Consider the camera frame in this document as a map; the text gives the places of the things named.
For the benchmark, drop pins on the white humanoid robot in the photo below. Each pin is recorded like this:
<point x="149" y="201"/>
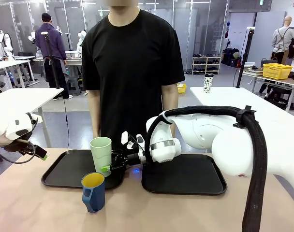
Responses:
<point x="81" y="42"/>
<point x="5" y="43"/>

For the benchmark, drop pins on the mannequin with apron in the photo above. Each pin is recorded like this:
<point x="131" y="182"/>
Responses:
<point x="282" y="41"/>

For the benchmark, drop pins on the white table with basket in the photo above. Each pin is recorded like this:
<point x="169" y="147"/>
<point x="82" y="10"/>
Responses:
<point x="277" y="81"/>

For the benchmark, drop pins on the white workbench desk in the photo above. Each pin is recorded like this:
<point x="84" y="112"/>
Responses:
<point x="9" y="64"/>

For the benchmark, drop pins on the small yellow crate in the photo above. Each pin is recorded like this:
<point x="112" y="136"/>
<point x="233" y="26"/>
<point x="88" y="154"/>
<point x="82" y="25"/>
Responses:
<point x="181" y="88"/>

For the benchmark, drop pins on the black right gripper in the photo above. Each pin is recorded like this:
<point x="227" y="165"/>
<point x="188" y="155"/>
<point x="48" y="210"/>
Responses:
<point x="120" y="159"/>

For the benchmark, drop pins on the spotted white tumbler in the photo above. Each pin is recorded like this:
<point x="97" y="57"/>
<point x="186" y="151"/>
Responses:
<point x="208" y="83"/>

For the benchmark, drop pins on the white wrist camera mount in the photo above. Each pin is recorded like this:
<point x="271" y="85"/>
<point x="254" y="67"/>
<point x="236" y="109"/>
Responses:
<point x="124" y="136"/>

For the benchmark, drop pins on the person in purple jacket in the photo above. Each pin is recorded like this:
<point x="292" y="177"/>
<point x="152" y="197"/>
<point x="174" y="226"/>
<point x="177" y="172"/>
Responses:
<point x="51" y="46"/>

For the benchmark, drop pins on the yellow plastic basket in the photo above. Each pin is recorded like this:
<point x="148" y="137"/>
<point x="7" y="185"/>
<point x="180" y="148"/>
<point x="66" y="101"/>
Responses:
<point x="277" y="71"/>

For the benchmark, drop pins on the person in black t-shirt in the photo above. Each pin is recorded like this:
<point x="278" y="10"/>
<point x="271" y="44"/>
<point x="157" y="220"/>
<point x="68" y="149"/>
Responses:
<point x="132" y="72"/>

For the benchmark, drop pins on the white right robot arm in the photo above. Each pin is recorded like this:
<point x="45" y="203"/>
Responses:
<point x="205" y="135"/>

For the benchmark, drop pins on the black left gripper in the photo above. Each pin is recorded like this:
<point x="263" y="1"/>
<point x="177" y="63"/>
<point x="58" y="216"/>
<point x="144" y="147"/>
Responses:
<point x="19" y="145"/>

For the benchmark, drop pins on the black plastic tray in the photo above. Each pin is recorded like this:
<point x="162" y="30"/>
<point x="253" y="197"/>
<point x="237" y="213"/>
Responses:
<point x="183" y="176"/>
<point x="69" y="169"/>

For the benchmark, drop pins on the white shoe rack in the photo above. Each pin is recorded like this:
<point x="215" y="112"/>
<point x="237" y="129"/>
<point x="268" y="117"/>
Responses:
<point x="206" y="65"/>

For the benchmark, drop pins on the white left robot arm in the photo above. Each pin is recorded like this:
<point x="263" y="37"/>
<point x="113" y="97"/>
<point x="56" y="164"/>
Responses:
<point x="6" y="125"/>

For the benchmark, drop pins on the black bags pile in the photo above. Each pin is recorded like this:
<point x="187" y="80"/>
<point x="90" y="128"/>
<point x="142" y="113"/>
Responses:
<point x="230" y="56"/>

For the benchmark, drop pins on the person's right forearm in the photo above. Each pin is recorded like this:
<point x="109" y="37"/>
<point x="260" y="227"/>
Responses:
<point x="93" y="113"/>

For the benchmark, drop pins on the person's left forearm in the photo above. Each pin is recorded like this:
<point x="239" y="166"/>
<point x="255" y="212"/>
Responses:
<point x="170" y="99"/>

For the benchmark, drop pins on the blue mug yellow inside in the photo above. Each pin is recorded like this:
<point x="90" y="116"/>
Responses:
<point x="95" y="195"/>

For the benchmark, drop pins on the black camera stand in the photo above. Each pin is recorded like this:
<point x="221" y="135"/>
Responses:
<point x="245" y="58"/>
<point x="51" y="62"/>

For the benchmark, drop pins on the pale green cup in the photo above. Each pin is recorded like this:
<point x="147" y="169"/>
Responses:
<point x="101" y="154"/>

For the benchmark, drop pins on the large white table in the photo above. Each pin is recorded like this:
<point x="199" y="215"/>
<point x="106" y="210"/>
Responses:
<point x="234" y="99"/>

